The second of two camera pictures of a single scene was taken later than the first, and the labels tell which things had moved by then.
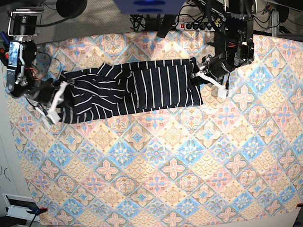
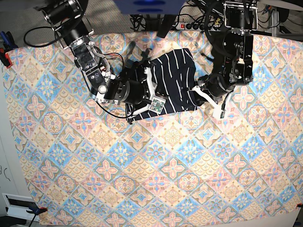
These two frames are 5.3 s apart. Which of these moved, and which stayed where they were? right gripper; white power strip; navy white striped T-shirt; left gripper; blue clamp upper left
Moved: right gripper; left gripper; navy white striped T-shirt
Stayed: white power strip; blue clamp upper left
